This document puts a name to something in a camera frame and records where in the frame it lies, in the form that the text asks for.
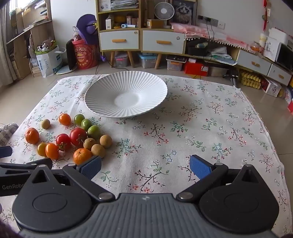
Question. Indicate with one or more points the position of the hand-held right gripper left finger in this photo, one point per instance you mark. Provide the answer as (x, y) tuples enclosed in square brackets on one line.
[(90, 168)]

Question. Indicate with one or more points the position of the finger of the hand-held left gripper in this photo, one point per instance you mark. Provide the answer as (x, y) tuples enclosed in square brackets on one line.
[(5, 152), (41, 163)]

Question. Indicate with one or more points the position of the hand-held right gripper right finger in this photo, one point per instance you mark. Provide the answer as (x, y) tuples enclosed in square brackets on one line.
[(200, 167)]

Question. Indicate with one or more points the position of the mandarin orange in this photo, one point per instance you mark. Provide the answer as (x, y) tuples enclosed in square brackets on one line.
[(32, 135), (82, 156)]

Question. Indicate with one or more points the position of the yellow-orange cherry tomato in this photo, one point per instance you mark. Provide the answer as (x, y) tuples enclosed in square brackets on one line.
[(41, 149)]

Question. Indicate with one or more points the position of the orange cherry tomato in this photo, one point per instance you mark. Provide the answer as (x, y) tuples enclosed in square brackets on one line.
[(64, 119), (52, 151)]

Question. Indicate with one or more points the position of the brown longan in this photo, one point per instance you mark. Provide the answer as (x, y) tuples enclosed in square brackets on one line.
[(98, 150), (105, 141), (89, 143)]

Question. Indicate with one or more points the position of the white ribbed plate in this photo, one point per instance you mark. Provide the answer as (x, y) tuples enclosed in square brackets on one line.
[(126, 98)]

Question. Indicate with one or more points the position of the grey cushion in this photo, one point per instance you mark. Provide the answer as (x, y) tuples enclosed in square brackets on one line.
[(8, 133)]

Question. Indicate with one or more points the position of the small red tomato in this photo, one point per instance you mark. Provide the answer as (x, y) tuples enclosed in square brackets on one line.
[(63, 140)]

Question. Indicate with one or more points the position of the large red tomato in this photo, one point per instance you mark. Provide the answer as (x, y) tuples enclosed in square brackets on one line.
[(77, 136)]

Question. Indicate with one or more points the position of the green cherry tomato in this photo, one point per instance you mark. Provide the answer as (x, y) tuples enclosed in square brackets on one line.
[(93, 132), (87, 124), (79, 119)]

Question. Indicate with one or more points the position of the small greenish longan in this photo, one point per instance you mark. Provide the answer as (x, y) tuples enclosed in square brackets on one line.
[(45, 123)]

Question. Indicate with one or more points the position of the floral tablecloth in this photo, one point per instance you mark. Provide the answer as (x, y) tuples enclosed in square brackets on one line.
[(160, 141)]

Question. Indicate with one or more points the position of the white paper bag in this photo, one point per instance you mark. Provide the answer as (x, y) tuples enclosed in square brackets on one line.
[(49, 64)]

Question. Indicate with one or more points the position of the yellow egg trays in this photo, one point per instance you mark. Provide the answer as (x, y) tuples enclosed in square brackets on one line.
[(249, 80)]

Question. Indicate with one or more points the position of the clear storage box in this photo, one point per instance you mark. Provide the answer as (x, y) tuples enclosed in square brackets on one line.
[(175, 64), (121, 60)]

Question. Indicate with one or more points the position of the beige curtain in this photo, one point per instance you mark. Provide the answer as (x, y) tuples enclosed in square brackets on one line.
[(4, 45)]

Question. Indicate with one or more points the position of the red white box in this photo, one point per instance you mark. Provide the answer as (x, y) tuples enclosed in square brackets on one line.
[(272, 88)]

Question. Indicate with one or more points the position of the red round bucket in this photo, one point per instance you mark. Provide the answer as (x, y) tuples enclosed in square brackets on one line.
[(84, 57)]

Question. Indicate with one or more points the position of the black flat panel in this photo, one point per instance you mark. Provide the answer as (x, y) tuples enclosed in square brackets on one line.
[(70, 55)]

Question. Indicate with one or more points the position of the plush toys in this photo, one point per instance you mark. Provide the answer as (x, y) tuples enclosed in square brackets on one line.
[(45, 45)]

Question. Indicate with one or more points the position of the low wooden cabinet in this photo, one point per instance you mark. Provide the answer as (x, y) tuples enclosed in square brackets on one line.
[(254, 63)]

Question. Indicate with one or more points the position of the blue lid storage box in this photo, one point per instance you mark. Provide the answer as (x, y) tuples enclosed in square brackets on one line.
[(147, 61)]

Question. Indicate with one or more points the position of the wooden bookshelf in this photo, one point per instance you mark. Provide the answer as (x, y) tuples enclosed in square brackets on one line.
[(37, 34)]

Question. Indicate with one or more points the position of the white cabinet drawer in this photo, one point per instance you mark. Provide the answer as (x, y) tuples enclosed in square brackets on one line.
[(163, 42), (119, 40)]

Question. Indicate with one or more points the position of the jar of orange snacks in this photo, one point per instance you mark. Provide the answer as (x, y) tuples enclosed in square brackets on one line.
[(256, 47)]

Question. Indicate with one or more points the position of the pink cloth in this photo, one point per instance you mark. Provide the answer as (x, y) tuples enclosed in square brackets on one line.
[(201, 32)]

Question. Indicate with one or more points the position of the white appliance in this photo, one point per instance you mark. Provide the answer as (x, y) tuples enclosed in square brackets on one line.
[(282, 53)]

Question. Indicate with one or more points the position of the white carton box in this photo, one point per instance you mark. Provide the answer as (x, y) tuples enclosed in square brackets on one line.
[(109, 23)]

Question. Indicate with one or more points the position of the white blue thermometer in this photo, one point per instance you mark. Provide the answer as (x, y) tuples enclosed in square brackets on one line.
[(128, 25)]

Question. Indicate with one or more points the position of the small cardboard box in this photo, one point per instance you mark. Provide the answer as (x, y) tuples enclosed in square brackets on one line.
[(155, 23)]

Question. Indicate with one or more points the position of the white foam box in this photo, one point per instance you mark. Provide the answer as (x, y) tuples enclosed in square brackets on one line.
[(278, 34)]

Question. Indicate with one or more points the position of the framed cat picture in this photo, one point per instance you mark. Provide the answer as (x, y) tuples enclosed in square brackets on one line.
[(184, 11)]

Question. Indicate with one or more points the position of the white desk fan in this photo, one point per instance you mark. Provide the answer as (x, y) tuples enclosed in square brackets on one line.
[(162, 10)]

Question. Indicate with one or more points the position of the red hanging decoration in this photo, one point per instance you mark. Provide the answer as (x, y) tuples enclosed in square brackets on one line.
[(265, 16)]

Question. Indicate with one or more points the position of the stack of papers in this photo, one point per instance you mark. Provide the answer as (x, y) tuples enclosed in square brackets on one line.
[(124, 4)]

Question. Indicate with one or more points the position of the wall power strip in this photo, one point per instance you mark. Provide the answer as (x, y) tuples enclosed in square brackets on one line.
[(208, 20)]

